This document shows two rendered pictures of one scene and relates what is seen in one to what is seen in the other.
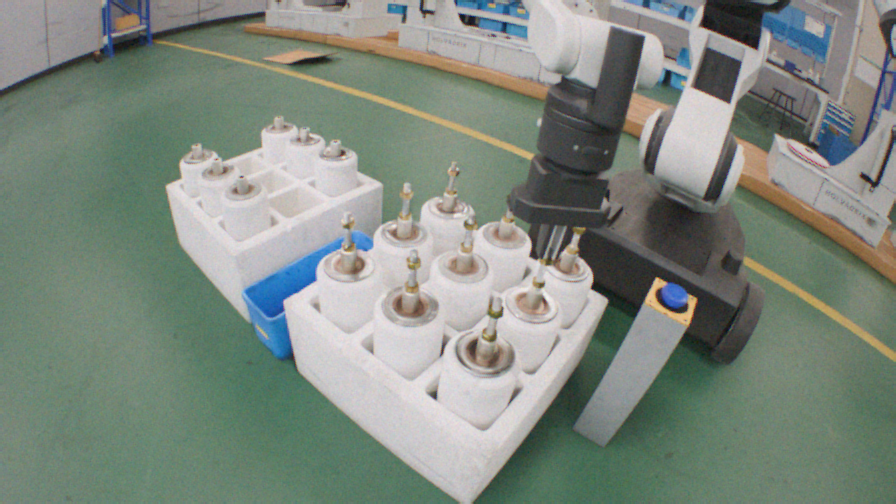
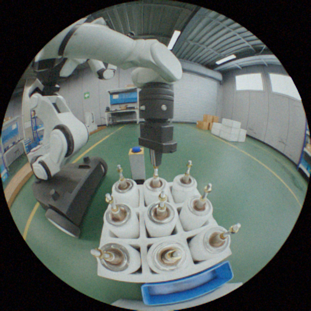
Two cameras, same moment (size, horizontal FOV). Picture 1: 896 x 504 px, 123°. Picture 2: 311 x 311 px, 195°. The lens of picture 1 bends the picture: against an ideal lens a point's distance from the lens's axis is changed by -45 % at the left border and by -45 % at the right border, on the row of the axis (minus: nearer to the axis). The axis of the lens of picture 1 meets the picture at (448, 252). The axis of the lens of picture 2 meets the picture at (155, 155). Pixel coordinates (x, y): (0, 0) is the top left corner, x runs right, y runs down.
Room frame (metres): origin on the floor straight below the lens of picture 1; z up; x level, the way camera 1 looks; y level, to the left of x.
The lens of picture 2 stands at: (0.60, 0.06, 0.49)
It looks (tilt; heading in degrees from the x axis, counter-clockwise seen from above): 26 degrees down; 230
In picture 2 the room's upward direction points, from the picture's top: straight up
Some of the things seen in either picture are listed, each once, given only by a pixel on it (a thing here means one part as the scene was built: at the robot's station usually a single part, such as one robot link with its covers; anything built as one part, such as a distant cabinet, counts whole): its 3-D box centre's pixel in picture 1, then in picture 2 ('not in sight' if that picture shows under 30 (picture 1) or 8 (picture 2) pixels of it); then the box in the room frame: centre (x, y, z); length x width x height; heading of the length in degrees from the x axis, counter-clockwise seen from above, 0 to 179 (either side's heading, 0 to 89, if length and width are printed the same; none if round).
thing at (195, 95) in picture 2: not in sight; (197, 98); (-4.66, -2.46, 1.55); 3.20 x 0.12 x 3.10; 146
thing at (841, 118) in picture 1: (831, 127); (27, 145); (4.16, -4.56, 0.34); 0.59 x 0.47 x 0.69; 146
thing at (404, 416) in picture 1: (450, 340); (159, 230); (0.51, -0.03, 0.09); 0.39 x 0.39 x 0.18; 57
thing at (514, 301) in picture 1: (531, 304); (155, 184); (0.44, -0.12, 0.25); 0.08 x 0.08 x 0.01
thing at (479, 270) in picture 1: (463, 266); (161, 212); (0.51, -0.03, 0.25); 0.08 x 0.08 x 0.01
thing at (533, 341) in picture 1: (517, 347); (155, 198); (0.44, -0.12, 0.16); 0.10 x 0.10 x 0.18
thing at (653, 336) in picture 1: (629, 374); (139, 175); (0.41, -0.31, 0.16); 0.07 x 0.07 x 0.31; 57
